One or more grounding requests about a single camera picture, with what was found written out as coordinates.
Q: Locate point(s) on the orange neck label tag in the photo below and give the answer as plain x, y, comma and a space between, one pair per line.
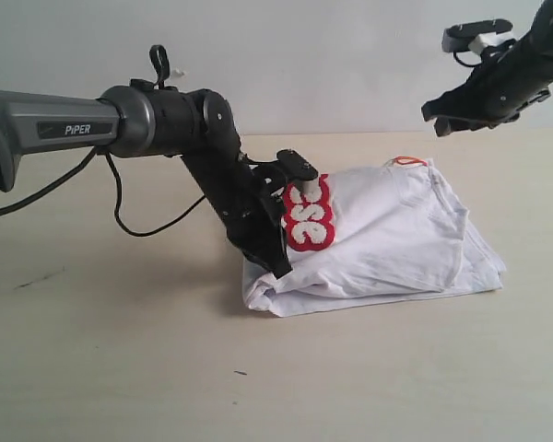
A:
408, 161

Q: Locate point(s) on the white t-shirt red lettering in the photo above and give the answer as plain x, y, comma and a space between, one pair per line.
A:
374, 235

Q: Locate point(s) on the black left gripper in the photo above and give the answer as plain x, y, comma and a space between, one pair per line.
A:
254, 214

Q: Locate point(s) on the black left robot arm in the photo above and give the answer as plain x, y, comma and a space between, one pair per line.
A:
142, 120

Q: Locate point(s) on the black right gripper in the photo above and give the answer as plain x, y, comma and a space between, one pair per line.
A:
496, 92

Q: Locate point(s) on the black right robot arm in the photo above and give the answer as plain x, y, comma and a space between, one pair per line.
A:
538, 39

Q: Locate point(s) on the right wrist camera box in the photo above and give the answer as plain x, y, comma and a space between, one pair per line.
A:
476, 36

